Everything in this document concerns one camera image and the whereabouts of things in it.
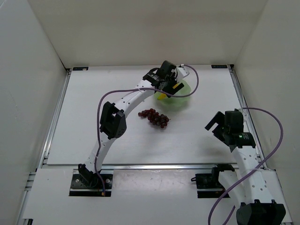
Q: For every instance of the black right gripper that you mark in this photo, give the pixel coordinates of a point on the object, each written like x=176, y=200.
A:
x=218, y=128

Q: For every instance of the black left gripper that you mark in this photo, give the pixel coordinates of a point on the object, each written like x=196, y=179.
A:
x=169, y=85

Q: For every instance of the yellow fake banana bunch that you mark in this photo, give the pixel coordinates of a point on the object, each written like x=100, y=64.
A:
x=161, y=96

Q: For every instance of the dark red fake grapes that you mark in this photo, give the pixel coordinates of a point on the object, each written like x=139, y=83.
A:
x=154, y=118

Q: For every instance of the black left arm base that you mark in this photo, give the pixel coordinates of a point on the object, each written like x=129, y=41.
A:
x=88, y=184

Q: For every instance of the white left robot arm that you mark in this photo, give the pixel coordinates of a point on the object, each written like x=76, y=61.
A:
x=111, y=117

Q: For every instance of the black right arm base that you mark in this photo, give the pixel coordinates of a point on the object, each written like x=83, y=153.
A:
x=207, y=184

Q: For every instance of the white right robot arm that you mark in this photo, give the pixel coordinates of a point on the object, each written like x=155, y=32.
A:
x=253, y=202

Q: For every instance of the green scalloped fruit bowl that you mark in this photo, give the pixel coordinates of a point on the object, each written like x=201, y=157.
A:
x=173, y=103

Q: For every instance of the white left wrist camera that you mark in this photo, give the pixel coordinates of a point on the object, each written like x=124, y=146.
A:
x=182, y=72

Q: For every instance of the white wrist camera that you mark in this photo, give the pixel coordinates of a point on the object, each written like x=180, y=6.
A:
x=182, y=72
x=244, y=113

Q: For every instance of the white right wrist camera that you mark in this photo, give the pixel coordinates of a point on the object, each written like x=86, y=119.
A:
x=244, y=113

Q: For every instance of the right aluminium side rail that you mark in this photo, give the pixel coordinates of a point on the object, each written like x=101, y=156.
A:
x=276, y=89

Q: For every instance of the aluminium side rail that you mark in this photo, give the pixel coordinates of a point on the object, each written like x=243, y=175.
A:
x=44, y=151
x=276, y=89

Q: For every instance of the front aluminium rail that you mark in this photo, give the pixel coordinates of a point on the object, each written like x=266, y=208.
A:
x=135, y=166

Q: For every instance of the left aluminium side rail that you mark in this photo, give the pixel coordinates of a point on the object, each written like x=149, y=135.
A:
x=44, y=151

